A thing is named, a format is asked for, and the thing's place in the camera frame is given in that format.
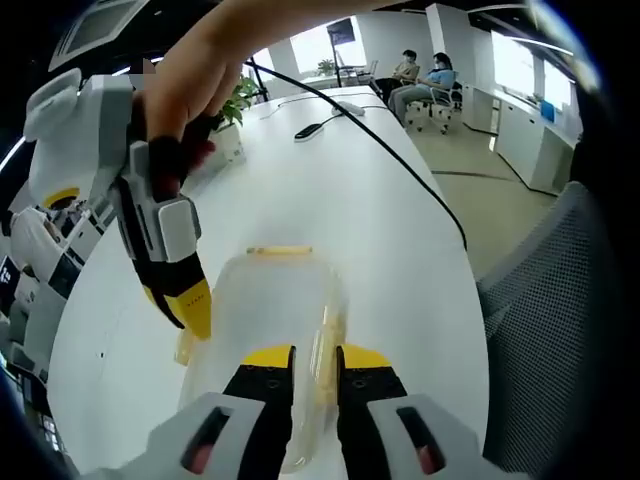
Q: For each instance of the black remote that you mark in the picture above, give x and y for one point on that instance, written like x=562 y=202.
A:
x=309 y=131

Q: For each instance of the black tripod stand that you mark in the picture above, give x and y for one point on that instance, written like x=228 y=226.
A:
x=342 y=50

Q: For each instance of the green potted plant white pot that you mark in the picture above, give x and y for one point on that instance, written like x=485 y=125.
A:
x=235 y=130

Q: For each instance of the clear plastic container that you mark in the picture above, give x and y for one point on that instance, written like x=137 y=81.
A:
x=265 y=310

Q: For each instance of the white low cabinets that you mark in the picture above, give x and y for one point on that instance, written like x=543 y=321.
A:
x=525 y=135

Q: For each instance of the grey mesh chair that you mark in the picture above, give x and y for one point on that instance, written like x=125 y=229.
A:
x=545 y=340

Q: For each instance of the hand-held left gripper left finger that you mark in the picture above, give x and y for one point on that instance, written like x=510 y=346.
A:
x=240 y=430

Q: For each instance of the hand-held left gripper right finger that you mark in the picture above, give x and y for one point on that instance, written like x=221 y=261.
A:
x=385 y=430

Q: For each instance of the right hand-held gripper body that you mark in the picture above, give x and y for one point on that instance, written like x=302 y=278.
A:
x=70 y=135

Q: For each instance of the small green window plant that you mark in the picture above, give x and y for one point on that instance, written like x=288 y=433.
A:
x=326 y=67

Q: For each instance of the white power strip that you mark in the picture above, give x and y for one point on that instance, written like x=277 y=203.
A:
x=351 y=107

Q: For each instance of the white swivel office chair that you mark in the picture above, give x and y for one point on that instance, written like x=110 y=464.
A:
x=435 y=107

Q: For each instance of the person's right hand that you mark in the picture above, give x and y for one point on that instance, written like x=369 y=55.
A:
x=195 y=95

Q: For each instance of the ceiling air vent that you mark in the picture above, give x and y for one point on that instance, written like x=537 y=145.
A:
x=95 y=30

